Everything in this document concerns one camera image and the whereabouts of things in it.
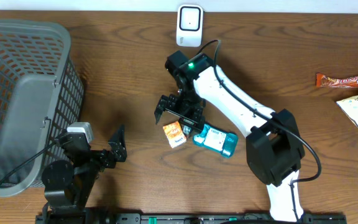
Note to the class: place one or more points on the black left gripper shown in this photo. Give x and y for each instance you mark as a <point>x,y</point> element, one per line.
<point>107,160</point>

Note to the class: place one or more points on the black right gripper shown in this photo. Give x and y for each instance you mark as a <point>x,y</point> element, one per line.
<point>194,121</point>

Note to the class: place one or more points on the small orange box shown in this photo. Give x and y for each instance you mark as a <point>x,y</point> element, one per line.
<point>174,134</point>

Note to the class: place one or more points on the teal mouthwash bottle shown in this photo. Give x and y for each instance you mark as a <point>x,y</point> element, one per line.
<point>216,140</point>

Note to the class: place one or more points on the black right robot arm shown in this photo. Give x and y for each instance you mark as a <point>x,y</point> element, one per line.
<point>273,148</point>

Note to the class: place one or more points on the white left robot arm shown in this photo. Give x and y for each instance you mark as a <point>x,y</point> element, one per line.
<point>68,184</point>

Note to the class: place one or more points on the white barcode scanner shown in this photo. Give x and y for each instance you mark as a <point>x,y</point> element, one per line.
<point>189,25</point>

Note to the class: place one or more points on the dark grey plastic basket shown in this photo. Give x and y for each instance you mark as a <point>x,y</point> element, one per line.
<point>40,95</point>

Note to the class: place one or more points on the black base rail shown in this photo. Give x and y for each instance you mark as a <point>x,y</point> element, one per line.
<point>136,218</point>

